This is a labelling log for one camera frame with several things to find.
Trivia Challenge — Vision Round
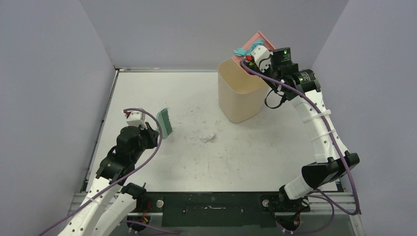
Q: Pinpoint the green hand brush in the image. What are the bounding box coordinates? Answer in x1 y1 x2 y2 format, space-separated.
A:
156 108 173 139

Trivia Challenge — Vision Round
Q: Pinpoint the pink plastic dustpan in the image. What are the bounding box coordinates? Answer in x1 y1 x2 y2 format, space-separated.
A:
232 31 275 75

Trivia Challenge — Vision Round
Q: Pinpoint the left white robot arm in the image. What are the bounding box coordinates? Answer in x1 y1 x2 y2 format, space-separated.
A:
59 121 162 236

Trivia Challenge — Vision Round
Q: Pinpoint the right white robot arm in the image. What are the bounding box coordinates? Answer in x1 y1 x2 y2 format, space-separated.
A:
247 45 359 211

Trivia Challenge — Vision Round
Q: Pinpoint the light blue scrap centre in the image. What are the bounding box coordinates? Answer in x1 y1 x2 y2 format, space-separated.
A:
234 39 265 57

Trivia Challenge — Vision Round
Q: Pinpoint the beige plastic waste bin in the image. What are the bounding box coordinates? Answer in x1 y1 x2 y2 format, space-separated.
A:
218 59 268 123

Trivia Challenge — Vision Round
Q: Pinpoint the white torn paper scrap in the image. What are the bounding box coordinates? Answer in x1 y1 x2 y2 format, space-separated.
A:
199 133 216 143

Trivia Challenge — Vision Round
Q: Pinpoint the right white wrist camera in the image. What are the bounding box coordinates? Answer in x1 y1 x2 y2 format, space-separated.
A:
244 45 272 73

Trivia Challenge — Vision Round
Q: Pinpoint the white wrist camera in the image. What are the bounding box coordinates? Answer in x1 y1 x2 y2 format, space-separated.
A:
244 45 272 73
123 110 146 127

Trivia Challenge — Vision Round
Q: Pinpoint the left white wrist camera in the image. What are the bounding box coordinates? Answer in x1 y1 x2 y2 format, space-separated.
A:
123 110 146 127

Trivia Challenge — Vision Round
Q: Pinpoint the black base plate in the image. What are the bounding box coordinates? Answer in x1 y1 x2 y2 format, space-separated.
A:
126 192 310 228

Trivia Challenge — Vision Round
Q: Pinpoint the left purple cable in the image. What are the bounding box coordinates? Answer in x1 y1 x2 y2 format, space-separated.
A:
37 108 181 236

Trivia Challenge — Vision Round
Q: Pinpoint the purple cable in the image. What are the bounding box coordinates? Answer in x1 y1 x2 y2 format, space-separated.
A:
37 108 181 236
240 59 360 235

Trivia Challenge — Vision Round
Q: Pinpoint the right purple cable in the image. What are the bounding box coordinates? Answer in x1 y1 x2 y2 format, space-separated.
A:
240 59 360 235

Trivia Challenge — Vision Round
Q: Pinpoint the aluminium rail frame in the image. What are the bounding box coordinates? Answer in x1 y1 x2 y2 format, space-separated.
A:
301 69 362 216

